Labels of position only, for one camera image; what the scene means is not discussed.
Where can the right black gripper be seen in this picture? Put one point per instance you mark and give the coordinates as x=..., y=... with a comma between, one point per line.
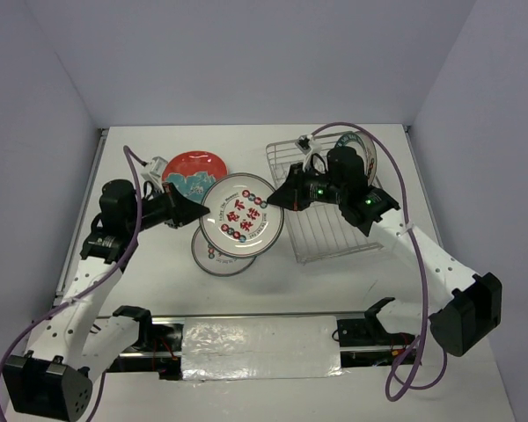
x=289, y=195

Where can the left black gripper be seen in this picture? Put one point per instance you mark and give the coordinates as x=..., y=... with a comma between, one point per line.
x=181, y=210

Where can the white plate green rim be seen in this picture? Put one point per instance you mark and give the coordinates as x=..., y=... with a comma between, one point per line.
x=222, y=266

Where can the plain pale green plate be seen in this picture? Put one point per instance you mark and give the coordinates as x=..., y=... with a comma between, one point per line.
x=222, y=171

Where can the white plate dark green band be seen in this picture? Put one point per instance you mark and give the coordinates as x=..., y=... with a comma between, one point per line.
x=362, y=144

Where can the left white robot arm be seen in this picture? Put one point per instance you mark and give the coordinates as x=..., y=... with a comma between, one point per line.
x=54, y=378

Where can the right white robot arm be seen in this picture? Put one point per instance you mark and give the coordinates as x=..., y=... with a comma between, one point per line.
x=468, y=305

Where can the silver foil tape patch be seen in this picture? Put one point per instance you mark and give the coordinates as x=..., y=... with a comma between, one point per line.
x=257, y=348

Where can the steel wire dish rack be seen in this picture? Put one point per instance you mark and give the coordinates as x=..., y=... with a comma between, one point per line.
x=320, y=231

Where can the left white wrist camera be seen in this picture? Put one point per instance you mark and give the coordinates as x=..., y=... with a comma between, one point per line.
x=153, y=171

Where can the metal base rail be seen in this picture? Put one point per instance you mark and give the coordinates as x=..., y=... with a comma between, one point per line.
x=363, y=342

